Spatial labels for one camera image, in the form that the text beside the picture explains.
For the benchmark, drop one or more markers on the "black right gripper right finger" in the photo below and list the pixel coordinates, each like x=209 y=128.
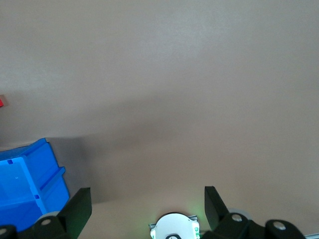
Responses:
x=216 y=214

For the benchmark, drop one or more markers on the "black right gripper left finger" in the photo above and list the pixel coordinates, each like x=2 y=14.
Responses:
x=74 y=214

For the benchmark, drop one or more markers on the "red cube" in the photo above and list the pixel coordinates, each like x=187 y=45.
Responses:
x=1 y=101

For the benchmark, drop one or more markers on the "blue plastic storage bin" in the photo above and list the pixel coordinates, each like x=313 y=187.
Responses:
x=20 y=184

